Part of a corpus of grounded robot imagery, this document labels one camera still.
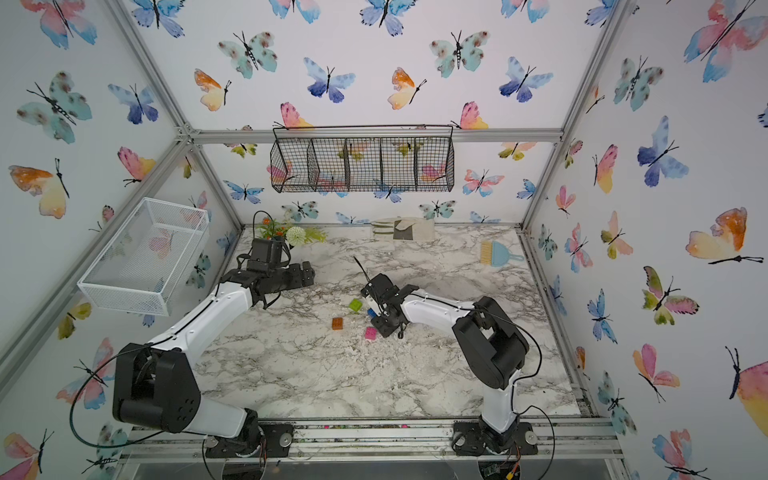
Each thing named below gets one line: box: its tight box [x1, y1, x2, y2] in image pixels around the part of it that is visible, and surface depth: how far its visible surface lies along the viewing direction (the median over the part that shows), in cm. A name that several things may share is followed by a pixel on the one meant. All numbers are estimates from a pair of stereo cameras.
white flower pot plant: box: [257, 217, 328, 247], surface depth 100 cm
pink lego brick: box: [365, 327, 377, 340], surface depth 93 cm
